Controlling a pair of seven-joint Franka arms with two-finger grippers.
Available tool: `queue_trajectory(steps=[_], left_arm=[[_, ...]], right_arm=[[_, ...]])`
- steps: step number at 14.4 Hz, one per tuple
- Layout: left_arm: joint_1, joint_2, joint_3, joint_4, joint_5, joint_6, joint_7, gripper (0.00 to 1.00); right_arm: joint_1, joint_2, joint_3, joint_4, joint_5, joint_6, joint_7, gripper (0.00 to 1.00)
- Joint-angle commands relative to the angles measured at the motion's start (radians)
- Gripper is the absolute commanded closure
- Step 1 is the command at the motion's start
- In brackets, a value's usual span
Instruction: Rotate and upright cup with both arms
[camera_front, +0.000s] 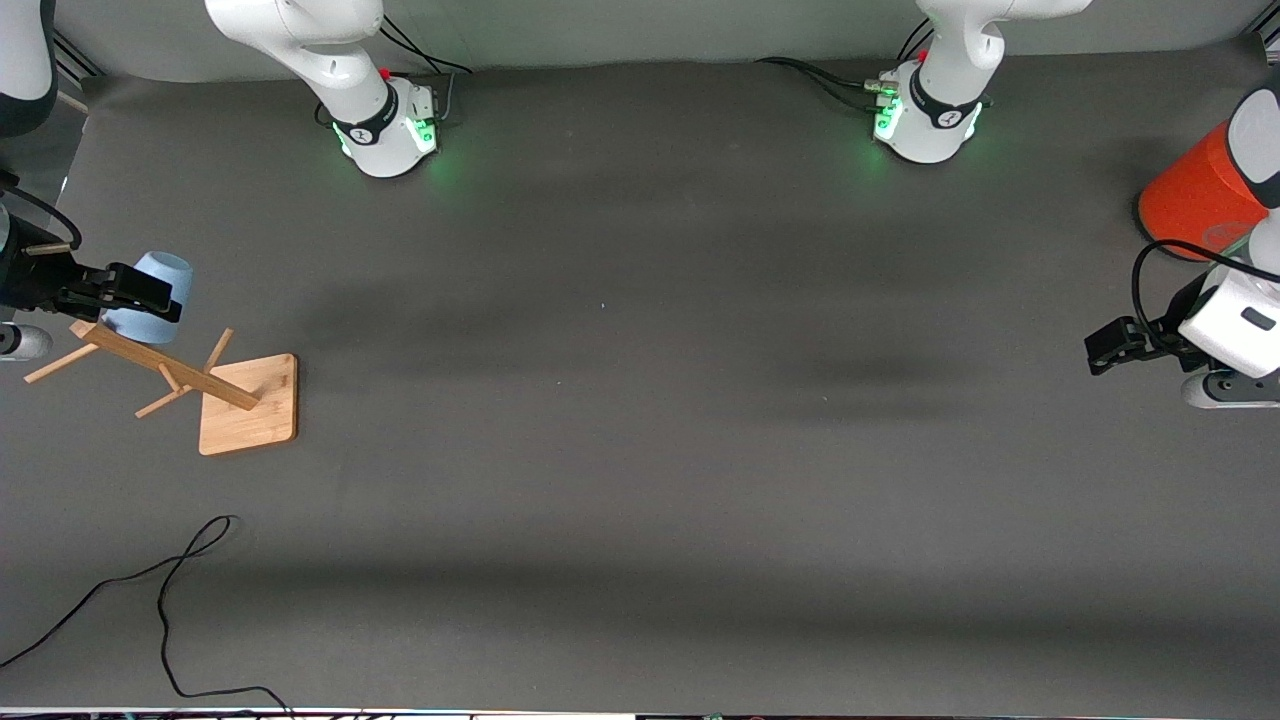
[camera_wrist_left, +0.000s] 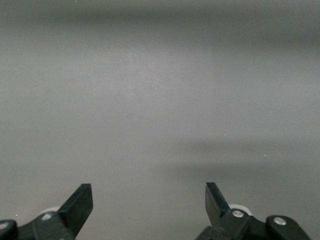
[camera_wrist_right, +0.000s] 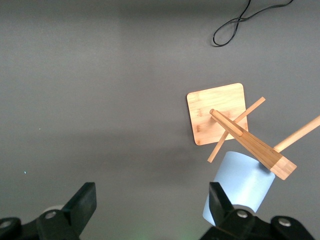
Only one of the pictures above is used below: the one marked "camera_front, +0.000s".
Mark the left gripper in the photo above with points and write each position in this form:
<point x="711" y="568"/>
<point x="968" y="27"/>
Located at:
<point x="1181" y="311"/>

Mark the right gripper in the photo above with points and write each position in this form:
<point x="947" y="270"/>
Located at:
<point x="22" y="279"/>

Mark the light blue plastic cup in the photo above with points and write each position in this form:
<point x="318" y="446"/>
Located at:
<point x="160" y="275"/>

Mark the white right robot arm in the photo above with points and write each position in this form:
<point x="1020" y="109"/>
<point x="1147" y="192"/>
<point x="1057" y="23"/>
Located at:
<point x="385" y="120"/>

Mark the wooden cup rack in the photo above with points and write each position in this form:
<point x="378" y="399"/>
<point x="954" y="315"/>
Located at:
<point x="250" y="405"/>

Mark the orange can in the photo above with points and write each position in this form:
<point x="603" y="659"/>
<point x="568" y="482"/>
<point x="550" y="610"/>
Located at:
<point x="1190" y="200"/>

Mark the metal frame rail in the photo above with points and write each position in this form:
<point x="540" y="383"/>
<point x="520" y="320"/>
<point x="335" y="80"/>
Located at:
<point x="75" y="62"/>

